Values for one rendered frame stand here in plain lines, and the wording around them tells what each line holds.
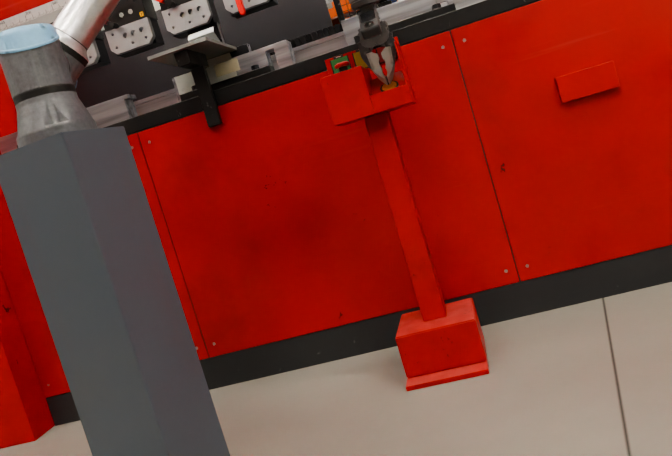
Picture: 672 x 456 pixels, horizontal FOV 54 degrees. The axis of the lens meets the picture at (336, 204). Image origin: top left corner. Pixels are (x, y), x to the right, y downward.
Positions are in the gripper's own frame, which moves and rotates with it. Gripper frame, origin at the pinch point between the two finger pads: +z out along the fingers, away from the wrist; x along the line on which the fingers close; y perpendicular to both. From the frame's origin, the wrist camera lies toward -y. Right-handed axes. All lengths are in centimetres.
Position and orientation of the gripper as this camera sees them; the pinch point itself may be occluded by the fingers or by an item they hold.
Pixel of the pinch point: (387, 79)
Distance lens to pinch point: 165.6
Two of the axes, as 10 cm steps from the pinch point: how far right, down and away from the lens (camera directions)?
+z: 3.0, 9.4, 1.6
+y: 1.5, -2.1, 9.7
